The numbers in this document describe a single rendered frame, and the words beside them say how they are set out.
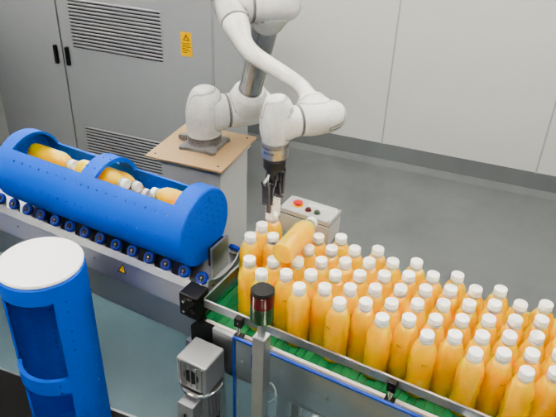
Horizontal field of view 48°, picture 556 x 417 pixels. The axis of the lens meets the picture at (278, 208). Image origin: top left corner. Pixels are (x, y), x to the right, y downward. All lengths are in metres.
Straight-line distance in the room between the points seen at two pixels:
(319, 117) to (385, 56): 2.77
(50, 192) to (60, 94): 2.17
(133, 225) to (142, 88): 2.03
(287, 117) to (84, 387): 1.20
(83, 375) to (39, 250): 0.47
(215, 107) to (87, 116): 1.82
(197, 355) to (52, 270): 0.54
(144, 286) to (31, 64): 2.57
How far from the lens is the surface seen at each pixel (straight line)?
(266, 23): 2.39
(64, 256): 2.18
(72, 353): 2.27
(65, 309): 2.14
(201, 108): 2.73
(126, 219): 2.16
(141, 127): 4.20
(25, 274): 2.14
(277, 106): 1.94
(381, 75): 4.79
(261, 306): 1.61
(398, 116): 4.87
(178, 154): 2.81
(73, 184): 2.30
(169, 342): 3.30
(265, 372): 1.80
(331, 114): 2.02
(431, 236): 4.20
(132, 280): 2.32
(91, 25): 4.14
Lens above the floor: 2.28
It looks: 32 degrees down
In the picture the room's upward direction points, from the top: 2 degrees clockwise
